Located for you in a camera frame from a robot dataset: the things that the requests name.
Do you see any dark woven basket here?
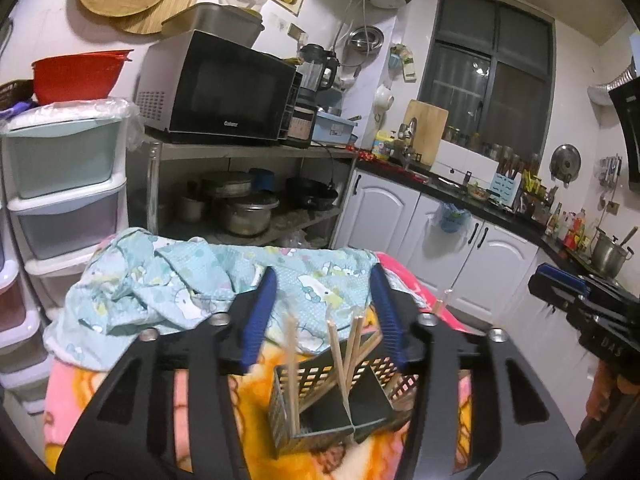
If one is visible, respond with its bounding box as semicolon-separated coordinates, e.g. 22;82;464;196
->
0;80;34;111

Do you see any black range hood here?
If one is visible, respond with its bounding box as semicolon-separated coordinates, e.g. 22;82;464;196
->
607;67;640;184

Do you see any light blue plastic tray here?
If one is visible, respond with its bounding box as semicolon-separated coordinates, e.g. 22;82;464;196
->
312;110;359;146

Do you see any light blue knife block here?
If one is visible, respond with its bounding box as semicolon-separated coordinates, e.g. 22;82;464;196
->
487;172;524;207

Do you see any black microwave oven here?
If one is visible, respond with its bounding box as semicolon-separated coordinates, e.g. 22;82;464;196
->
135;29;304;147

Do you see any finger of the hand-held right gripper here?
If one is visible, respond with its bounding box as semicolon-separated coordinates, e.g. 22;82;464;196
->
536;262;590;288
527;272;592;313

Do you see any metal shelf rack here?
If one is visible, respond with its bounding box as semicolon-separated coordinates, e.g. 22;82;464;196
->
145;130;359;252

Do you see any row of windowsill jars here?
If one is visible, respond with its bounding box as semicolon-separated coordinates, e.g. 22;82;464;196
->
442;125;542;172

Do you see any pastel plastic drawer tower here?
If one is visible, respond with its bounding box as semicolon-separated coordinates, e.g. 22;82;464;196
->
0;97;141;313
0;200;51;413

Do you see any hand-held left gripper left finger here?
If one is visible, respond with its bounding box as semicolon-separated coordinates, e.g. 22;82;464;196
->
55;265;279;480

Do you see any steel kitchen faucet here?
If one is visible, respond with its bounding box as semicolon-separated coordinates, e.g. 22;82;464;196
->
397;117;419;162

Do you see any steel stock pot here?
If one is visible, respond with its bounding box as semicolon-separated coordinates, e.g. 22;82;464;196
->
590;227;634;279

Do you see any steel pan lid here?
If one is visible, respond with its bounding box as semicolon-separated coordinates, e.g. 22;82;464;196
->
549;144;583;184

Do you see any grey lidded container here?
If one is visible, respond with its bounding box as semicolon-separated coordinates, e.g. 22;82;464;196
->
161;2;266;49

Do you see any black blender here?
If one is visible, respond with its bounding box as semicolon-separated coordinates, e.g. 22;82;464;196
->
290;44;341;147

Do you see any blue plastic bag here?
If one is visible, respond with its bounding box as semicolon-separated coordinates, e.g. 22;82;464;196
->
432;202;472;234

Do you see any small steel pot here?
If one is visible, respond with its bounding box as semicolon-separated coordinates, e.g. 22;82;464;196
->
177;192;209;224

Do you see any white hanging appliance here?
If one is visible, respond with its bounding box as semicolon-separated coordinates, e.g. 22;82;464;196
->
372;84;396;124

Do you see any silver vent duct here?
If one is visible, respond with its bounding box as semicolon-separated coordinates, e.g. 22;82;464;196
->
587;67;639;107

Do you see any red plastic basin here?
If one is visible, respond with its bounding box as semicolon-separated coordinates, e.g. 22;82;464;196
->
31;49;135;106

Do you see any steel lidded pot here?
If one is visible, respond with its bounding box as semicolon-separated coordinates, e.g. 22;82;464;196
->
212;192;281;237

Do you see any pink cartoon printed blanket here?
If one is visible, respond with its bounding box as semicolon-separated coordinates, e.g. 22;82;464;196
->
42;250;476;480

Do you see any black wok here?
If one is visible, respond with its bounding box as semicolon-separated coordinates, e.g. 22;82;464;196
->
285;175;341;211

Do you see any steel mixing bowl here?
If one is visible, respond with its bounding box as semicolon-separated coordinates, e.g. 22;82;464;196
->
347;25;386;56

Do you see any wooden cutting board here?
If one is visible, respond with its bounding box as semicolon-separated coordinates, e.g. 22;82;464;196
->
402;99;449;167

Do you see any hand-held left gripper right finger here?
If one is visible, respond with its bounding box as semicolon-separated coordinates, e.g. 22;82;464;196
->
370;262;586;480

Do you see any dark framed window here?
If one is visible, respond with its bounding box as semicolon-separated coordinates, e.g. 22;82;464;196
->
417;0;556;153

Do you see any light blue printed cloth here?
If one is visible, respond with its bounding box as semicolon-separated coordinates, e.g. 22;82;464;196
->
42;227;381;374

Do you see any dark green perforated utensil holder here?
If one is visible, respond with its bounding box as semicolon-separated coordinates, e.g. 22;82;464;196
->
267;330;421;461

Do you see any row of condiment bottles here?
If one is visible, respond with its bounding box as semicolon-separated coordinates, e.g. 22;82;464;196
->
545;202;594;252

